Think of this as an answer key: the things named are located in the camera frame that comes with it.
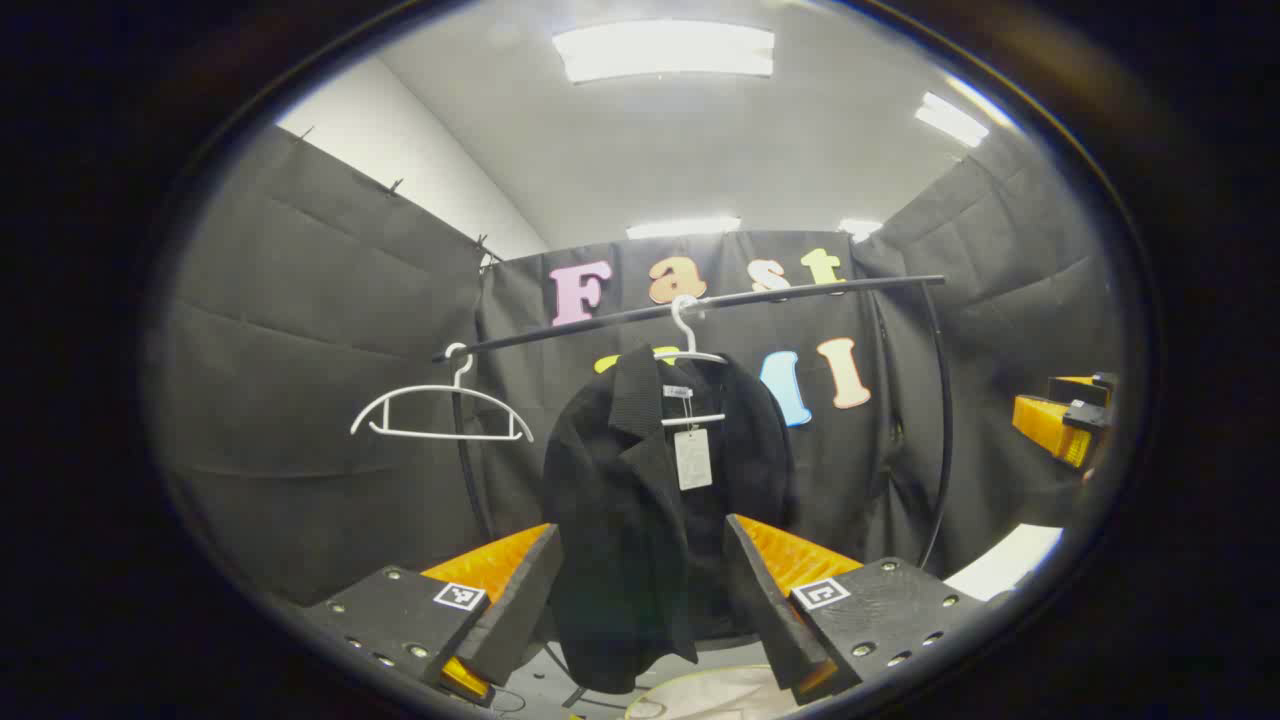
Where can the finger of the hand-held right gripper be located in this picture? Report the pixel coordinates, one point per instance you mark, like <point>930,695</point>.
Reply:
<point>1050,425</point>
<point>1085,388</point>

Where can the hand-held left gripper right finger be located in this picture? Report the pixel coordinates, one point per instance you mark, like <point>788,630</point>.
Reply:
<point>770,620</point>

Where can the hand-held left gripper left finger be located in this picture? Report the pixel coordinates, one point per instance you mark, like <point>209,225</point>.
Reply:
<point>520,610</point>

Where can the cream laundry hamper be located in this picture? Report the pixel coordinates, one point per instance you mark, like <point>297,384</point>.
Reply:
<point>700,695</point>

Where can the black jacket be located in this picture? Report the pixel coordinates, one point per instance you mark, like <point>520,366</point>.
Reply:
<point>620,520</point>

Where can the white plastic clothes hanger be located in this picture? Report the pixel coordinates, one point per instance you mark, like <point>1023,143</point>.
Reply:
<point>461,378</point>
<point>686,330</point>

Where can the black metal clothes rack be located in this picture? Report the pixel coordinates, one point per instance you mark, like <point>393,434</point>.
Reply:
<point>615,320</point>

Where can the white flat panel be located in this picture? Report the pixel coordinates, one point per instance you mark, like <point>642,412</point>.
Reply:
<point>1000,565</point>

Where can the small ceiling light panel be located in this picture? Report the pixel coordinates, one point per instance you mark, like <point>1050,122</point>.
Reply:
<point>860,229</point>

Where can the black backdrop cloth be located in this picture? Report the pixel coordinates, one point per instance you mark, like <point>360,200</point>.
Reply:
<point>300,350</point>

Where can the large ceiling light panel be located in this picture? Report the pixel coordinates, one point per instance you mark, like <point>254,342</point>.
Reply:
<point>660,50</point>

